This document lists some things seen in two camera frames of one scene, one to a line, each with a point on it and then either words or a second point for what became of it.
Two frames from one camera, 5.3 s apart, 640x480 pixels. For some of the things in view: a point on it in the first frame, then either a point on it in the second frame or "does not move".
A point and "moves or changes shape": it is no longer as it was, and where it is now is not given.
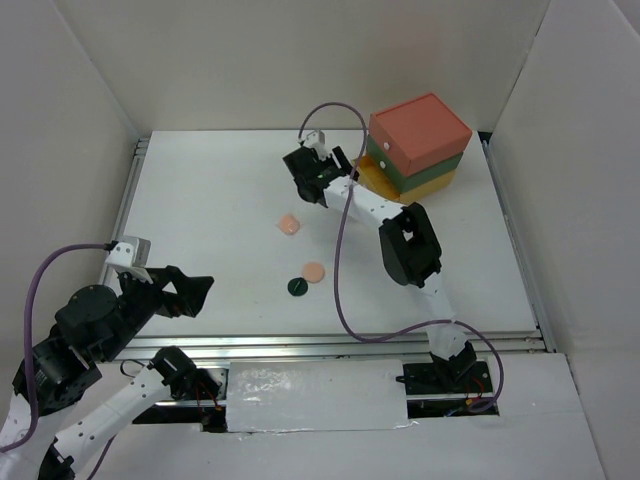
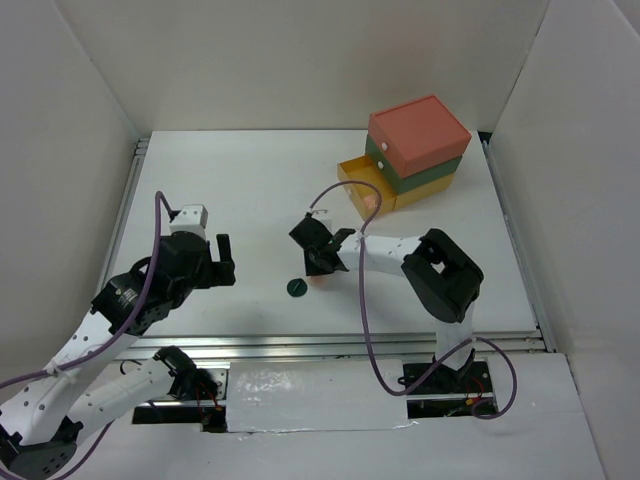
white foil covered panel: [316, 395] does not move
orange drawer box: [419, 132] does not move
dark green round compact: [297, 286] does not move
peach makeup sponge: [288, 224] moves or changes shape
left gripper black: [190, 298] → [220, 272]
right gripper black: [329, 161] → [313, 269]
